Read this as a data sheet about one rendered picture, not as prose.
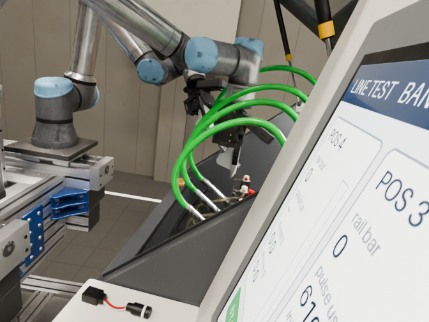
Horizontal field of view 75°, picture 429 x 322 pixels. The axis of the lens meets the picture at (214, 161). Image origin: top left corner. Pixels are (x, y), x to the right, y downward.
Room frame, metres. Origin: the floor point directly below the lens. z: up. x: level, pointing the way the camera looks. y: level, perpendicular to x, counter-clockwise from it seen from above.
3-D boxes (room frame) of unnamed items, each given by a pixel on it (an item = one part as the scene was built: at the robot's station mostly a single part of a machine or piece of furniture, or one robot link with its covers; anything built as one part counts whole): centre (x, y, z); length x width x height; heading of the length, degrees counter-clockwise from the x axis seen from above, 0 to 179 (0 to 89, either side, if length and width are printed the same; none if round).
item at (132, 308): (0.37, 0.13, 0.99); 0.12 x 0.02 x 0.02; 80
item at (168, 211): (0.78, 0.14, 0.87); 0.62 x 0.04 x 0.16; 173
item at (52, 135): (0.98, 0.60, 1.09); 0.15 x 0.15 x 0.10
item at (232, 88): (0.75, -0.04, 1.34); 0.08 x 0.08 x 0.05
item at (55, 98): (0.99, 0.59, 1.20); 0.13 x 0.12 x 0.14; 174
